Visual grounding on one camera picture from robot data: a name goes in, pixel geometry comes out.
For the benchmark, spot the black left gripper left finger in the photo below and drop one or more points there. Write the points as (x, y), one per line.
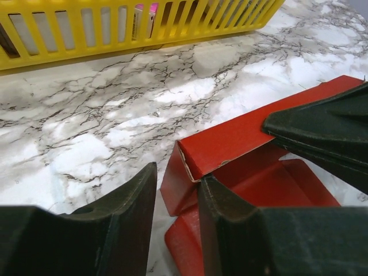
(110, 236)

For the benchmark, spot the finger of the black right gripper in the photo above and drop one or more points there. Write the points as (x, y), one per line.
(331, 133)

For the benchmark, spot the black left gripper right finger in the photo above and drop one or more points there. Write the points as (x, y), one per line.
(241, 239)

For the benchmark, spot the red paper box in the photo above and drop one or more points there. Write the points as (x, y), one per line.
(242, 158)

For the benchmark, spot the pink white box in basket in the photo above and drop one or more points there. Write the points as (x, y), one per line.
(143, 23)

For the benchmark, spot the yellow plastic shopping basket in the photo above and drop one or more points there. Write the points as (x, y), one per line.
(38, 32)

